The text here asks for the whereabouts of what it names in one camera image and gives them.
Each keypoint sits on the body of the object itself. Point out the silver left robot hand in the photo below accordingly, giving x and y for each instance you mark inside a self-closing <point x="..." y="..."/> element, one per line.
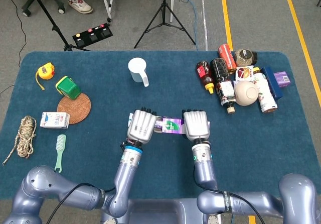
<point x="141" y="126"/>

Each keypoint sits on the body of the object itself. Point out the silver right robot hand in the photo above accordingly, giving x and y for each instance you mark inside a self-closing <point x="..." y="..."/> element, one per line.
<point x="196" y="124"/>

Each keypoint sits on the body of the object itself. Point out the white tube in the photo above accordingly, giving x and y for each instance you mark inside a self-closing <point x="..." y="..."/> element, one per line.
<point x="131" y="119"/>

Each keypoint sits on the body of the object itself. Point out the blue grey right robot arm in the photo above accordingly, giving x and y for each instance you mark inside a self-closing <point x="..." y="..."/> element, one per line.
<point x="204" y="168"/>

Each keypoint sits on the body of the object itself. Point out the blue grey left robot arm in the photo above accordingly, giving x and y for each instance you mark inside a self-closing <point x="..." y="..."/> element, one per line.
<point x="125" y="176"/>

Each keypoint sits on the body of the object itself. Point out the dark blue box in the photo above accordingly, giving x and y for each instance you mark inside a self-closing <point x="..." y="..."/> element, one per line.
<point x="273" y="83"/>

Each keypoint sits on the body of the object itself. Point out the small purple box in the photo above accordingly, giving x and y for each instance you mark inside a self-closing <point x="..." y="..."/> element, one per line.
<point x="282" y="79"/>

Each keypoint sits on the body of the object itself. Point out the blue table cloth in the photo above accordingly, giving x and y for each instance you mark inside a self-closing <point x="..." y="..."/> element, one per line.
<point x="105" y="96"/>

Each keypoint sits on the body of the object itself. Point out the red bottle with yellow cap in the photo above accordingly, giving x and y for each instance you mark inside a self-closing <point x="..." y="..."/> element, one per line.
<point x="204" y="74"/>

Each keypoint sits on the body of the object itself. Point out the dark soy sauce bottle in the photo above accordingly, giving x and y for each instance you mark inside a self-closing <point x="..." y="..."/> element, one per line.
<point x="222" y="78"/>

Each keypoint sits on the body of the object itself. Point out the beige bowl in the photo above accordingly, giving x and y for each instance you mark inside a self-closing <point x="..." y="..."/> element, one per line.
<point x="245" y="93"/>

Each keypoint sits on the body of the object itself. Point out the round woven rattan coaster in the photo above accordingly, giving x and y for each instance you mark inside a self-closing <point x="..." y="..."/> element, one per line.
<point x="75" y="109"/>

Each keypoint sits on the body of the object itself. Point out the white red snack packet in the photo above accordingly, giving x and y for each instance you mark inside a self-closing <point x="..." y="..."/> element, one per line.
<point x="243" y="73"/>

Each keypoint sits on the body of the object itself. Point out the white bottle with yellow cap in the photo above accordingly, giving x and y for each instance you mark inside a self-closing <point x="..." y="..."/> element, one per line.
<point x="265" y="93"/>

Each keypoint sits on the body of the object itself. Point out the green container with yellow lid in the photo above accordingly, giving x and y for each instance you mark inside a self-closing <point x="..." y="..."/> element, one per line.
<point x="69" y="88"/>

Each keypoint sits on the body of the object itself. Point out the clear jar with grains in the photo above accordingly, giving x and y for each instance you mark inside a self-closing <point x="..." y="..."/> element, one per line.
<point x="244" y="57"/>

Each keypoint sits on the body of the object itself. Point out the mint green hairbrush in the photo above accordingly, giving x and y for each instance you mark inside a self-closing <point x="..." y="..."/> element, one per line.
<point x="60" y="148"/>

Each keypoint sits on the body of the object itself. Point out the small white printed carton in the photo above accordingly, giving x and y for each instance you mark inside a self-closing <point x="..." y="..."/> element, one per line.
<point x="55" y="120"/>

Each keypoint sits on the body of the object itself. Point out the blue grey robot torso base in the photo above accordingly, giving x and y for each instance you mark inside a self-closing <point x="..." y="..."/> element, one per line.
<point x="160" y="211"/>

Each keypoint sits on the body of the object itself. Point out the black foot pedal board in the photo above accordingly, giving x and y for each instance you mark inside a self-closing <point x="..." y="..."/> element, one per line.
<point x="92" y="37"/>

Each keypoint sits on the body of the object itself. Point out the yellow tape measure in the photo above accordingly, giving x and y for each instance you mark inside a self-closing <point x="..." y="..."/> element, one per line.
<point x="45" y="72"/>

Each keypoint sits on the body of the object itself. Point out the white desk leg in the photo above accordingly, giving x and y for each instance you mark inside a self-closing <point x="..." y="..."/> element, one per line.
<point x="172" y="0"/>

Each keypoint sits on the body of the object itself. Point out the black slanted tripod stand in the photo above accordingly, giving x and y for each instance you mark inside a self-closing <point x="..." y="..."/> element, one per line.
<point x="54" y="28"/>

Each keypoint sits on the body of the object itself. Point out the white metal stand frame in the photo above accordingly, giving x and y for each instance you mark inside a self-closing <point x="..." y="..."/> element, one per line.
<point x="106" y="3"/>

